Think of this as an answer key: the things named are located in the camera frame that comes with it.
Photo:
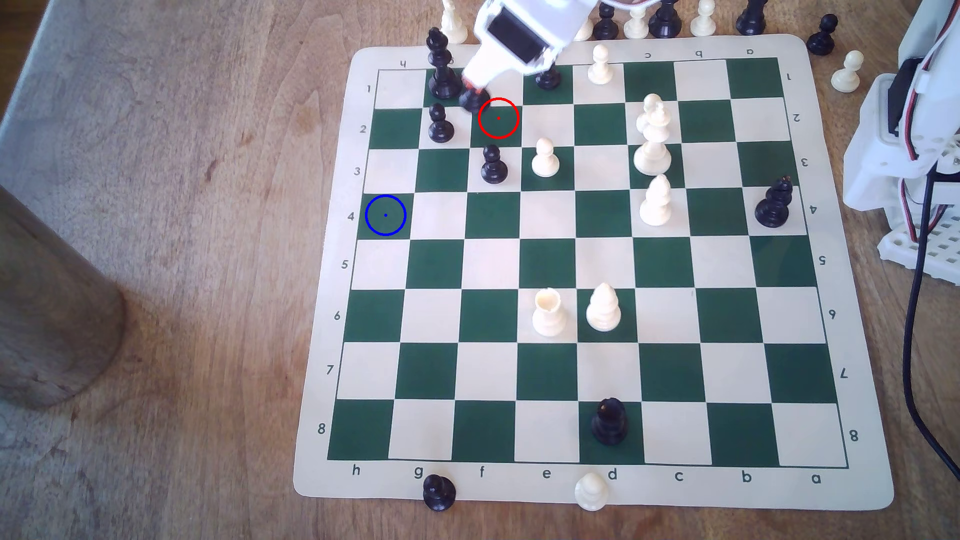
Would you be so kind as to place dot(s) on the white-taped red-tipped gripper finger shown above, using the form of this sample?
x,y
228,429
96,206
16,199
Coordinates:
x,y
514,74
482,73

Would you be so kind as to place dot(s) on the black bishop chess piece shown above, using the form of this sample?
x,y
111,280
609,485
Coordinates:
x,y
751,19
473,100

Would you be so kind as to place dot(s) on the black pawn chess piece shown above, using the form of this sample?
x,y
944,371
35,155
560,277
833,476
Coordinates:
x,y
439,493
821,39
606,26
441,129
493,171
549,79

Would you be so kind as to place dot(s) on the black king chess piece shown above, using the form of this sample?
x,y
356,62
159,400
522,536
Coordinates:
x,y
443,79

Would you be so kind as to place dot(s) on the white knight chess piece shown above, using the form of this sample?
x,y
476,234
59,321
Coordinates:
x,y
452,24

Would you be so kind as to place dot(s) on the white pawn chess piece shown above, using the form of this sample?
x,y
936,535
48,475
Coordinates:
x,y
591,493
600,69
703,21
847,75
645,106
545,161
637,25

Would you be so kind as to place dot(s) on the black rook chess piece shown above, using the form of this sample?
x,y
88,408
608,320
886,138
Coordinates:
x,y
664,21

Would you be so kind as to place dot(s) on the white queen chess piece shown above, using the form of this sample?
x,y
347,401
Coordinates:
x,y
652,156

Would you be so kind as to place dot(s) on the white bishop chess piece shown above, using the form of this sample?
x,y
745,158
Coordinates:
x,y
656,206
604,311

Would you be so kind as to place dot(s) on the green and cream chess mat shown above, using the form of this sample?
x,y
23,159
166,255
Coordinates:
x,y
600,262

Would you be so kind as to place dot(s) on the white rook chess piece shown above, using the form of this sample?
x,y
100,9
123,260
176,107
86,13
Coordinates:
x,y
550,315

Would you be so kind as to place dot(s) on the black knight chess piece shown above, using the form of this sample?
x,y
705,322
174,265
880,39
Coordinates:
x,y
772,210

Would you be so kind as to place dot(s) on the black pawn on d8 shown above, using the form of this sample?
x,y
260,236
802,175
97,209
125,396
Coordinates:
x,y
609,424

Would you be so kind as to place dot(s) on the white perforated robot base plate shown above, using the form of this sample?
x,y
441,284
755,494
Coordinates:
x,y
926,251

